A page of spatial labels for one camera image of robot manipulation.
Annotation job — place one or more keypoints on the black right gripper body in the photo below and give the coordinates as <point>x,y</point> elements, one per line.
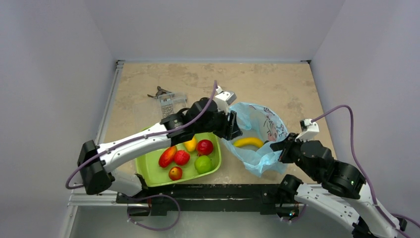
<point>288,152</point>

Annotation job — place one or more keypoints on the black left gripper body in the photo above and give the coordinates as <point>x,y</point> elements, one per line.
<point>218,125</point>

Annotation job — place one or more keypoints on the yellow fake banana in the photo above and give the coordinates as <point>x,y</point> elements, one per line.
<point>252,141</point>

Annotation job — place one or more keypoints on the red fake apple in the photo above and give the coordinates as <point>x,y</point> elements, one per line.
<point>204,147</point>

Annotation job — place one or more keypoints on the blue printed plastic bag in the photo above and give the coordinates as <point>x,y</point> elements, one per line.
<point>258,121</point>

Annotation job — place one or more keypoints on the green fake apple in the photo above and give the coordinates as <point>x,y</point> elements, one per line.
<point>203,164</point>

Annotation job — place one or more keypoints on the red orange fake fruit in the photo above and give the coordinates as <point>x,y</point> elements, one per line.
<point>167,156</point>

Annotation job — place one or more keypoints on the red orange fake pear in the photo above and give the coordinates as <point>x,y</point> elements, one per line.
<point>175,173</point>

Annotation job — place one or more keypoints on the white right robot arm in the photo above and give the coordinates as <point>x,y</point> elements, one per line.
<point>364,216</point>

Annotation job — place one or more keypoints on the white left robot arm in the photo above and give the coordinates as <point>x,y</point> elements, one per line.
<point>97,163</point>

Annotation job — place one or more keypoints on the yellow fake mango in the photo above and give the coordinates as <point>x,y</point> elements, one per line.
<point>190,145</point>

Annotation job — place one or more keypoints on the black base bar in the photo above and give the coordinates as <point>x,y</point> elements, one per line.
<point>266,199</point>

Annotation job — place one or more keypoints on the clear plastic screw box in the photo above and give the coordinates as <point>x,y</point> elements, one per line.
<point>171,103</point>

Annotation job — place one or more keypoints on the lime green plastic tray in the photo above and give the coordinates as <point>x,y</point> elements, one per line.
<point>154,175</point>

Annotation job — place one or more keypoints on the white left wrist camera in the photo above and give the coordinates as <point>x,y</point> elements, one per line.
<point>224,98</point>

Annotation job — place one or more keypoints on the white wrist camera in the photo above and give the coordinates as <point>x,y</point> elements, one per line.
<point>224,98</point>
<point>309,129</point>

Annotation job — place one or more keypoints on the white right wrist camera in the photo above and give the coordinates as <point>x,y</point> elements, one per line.
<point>309,129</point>

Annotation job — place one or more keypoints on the aluminium frame rail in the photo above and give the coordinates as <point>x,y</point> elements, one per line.
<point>107,198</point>

